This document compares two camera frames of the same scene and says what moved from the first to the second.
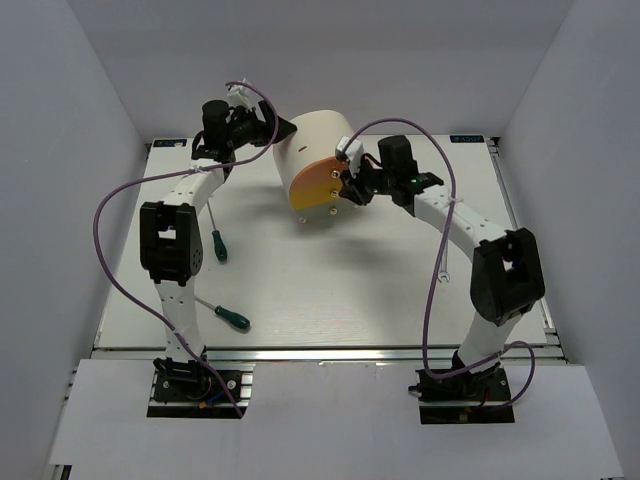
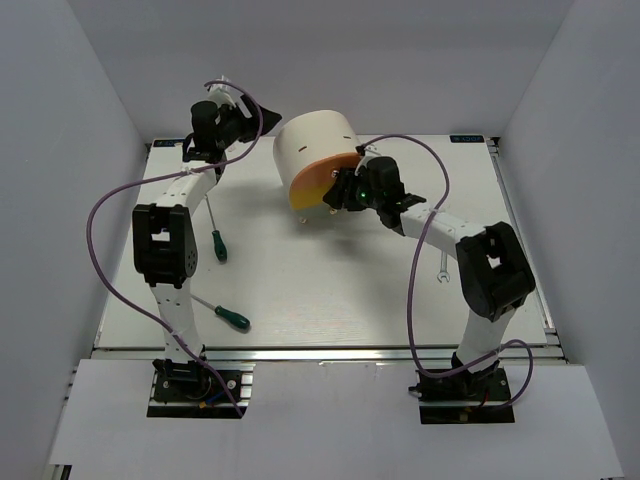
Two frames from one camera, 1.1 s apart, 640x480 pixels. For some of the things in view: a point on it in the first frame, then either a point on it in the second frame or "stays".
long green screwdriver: [218, 241] stays
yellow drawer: [306, 195] stays
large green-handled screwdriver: [227, 317] stays
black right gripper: [352, 185] -> [347, 179]
